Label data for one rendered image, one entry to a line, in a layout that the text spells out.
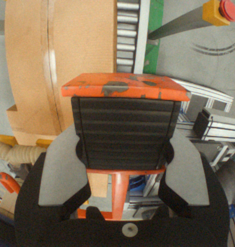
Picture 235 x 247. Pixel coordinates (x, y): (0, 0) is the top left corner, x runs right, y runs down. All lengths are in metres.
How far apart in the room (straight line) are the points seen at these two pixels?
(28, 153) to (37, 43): 0.33
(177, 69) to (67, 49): 1.23
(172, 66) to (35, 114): 1.30
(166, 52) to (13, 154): 1.39
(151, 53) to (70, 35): 1.05
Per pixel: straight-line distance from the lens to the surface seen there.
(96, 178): 1.41
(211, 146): 0.52
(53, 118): 0.50
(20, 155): 0.30
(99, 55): 0.38
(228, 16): 0.44
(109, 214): 0.32
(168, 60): 1.41
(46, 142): 0.34
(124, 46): 0.78
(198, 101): 1.44
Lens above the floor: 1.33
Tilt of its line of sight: 58 degrees down
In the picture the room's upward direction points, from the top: 176 degrees counter-clockwise
